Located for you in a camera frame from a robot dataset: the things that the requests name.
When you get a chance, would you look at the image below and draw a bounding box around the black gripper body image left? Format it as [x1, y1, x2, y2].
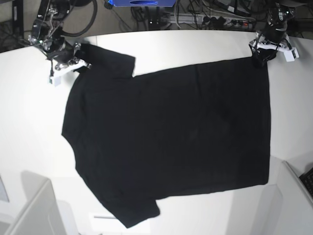
[47, 41, 80, 65]

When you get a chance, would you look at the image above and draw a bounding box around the black keyboard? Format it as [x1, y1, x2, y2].
[299, 168, 313, 196]

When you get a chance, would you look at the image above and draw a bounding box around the white partition panel right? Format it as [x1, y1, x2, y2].
[274, 161, 313, 235]

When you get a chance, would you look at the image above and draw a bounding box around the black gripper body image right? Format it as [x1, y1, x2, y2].
[251, 36, 280, 66]

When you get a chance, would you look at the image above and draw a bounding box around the white partition panel left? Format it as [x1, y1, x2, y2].
[4, 178, 67, 235]

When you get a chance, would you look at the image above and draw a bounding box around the black T-shirt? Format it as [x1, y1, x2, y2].
[62, 44, 271, 228]

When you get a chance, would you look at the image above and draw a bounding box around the white partition panel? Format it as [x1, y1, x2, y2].
[274, 161, 313, 235]
[4, 178, 67, 235]

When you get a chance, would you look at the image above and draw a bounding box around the white table slot plate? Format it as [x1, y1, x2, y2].
[93, 215, 116, 219]

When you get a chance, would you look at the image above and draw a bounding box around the white power strip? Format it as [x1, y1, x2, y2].
[167, 13, 257, 29]

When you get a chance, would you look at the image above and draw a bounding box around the black cabinet edge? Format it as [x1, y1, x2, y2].
[12, 0, 24, 46]

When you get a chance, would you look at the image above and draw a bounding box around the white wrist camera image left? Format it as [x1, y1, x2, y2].
[47, 64, 79, 87]

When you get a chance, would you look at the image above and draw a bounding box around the blue box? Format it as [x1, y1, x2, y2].
[109, 0, 176, 7]

